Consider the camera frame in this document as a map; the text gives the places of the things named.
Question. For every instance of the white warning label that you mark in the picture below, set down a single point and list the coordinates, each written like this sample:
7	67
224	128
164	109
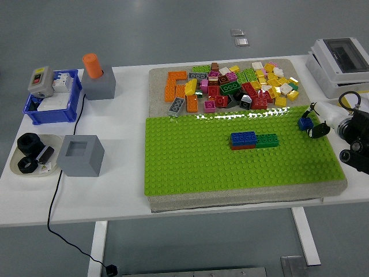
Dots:
44	168

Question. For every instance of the white table leg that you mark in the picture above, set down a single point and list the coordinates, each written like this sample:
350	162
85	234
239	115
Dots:
97	248
306	236

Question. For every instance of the light green toy brick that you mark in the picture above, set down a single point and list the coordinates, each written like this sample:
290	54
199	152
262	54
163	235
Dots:
241	78
201	68
250	74

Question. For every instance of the small black hex nut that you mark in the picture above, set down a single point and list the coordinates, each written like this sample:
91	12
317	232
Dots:
27	166

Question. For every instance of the yellow sloped toy brick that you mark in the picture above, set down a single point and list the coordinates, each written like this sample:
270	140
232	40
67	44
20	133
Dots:
190	88

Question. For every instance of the grey block with round hole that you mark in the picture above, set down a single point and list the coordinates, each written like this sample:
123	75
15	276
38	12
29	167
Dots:
99	88

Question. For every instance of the orange cylinder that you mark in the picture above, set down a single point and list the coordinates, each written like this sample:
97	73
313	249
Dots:
92	65

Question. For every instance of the orange toy brick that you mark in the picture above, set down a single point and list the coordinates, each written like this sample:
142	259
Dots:
180	91
192	104
177	75
170	91

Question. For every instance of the grey cube with square recess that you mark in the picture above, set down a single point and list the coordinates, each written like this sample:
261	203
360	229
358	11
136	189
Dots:
79	164

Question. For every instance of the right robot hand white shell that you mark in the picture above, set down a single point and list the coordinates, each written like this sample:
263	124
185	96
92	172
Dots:
328	114

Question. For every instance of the red brick under blue brick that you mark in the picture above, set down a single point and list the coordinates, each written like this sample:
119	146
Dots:
242	147

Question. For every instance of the green studded baseplate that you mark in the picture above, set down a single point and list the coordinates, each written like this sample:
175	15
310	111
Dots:
187	158

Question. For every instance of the white electrical distribution box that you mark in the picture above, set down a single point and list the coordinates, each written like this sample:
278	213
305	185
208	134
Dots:
325	75

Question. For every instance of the grey metal floor plate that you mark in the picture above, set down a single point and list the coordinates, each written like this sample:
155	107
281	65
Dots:
294	267

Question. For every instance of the grey metal base strip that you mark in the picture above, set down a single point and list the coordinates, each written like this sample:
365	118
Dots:
196	272

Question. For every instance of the grey push-button switch box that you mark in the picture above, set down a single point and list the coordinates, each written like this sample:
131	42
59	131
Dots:
40	82

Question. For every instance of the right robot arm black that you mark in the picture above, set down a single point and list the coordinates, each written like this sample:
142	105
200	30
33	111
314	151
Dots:
357	124

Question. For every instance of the small blue toy brick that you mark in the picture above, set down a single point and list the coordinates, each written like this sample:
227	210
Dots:
305	124

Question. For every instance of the dark brown roller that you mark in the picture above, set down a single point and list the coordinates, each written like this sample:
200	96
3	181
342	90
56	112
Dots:
45	154

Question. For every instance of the dark green toy brick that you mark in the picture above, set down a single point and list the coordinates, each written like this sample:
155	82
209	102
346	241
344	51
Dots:
267	140
229	88
294	86

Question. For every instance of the grey toy brick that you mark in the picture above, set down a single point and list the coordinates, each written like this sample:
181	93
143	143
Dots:
176	106
197	76

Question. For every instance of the black plug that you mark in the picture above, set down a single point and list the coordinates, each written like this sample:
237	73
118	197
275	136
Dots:
111	269

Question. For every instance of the metal floor outlet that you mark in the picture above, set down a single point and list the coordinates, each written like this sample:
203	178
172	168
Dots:
241	42
237	32

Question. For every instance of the white toy brick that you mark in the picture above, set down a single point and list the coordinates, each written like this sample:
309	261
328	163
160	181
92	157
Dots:
278	72
224	71
256	65
286	89

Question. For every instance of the white flat box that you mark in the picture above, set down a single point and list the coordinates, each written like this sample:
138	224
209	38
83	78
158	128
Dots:
54	104

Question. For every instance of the white circuit breaker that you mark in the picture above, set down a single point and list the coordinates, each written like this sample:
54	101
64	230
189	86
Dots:
61	82

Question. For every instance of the blue plastic bin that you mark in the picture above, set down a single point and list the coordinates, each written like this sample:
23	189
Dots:
52	115

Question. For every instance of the black and silver toy brick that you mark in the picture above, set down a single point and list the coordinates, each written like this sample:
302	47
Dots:
246	101

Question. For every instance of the beige tray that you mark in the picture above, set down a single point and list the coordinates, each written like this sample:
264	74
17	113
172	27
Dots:
56	144

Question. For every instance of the large red toy brick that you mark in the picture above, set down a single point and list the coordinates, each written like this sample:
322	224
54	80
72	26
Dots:
259	103

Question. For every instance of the pink toy brick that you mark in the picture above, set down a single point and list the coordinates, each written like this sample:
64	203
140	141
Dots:
274	64
264	72
204	86

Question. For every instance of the large black hex nut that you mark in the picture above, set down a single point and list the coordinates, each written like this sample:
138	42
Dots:
29	142

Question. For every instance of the dark brown toy brick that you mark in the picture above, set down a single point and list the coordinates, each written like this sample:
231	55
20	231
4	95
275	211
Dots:
223	80

